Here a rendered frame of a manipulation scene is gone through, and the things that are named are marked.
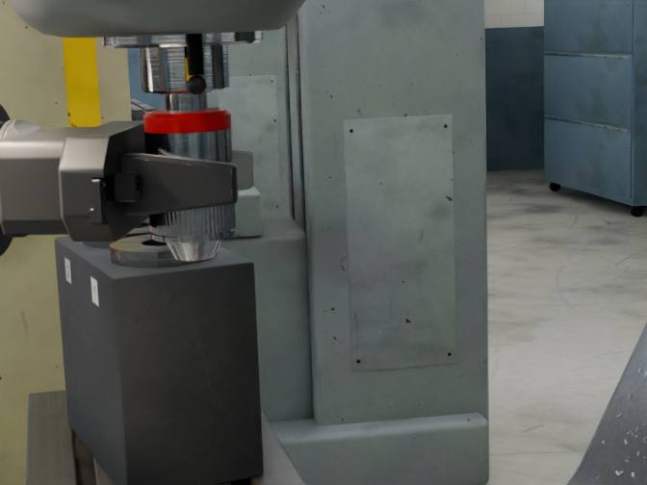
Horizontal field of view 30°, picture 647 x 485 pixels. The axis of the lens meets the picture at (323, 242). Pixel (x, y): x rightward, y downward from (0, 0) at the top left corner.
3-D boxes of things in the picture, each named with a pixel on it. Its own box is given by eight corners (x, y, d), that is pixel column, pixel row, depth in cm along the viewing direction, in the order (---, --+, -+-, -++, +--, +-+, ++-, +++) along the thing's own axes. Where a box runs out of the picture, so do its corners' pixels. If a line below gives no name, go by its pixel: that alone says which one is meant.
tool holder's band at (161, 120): (240, 129, 64) (239, 111, 64) (152, 135, 62) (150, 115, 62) (219, 123, 68) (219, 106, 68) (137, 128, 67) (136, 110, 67)
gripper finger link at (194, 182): (239, 213, 64) (123, 213, 64) (237, 152, 63) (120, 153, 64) (234, 217, 62) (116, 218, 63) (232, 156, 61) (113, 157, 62)
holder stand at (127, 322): (126, 503, 98) (110, 262, 94) (66, 425, 117) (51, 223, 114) (265, 476, 103) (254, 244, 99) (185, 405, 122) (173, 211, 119)
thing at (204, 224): (245, 238, 65) (240, 129, 64) (159, 246, 64) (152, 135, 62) (225, 225, 69) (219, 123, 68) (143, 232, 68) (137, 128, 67)
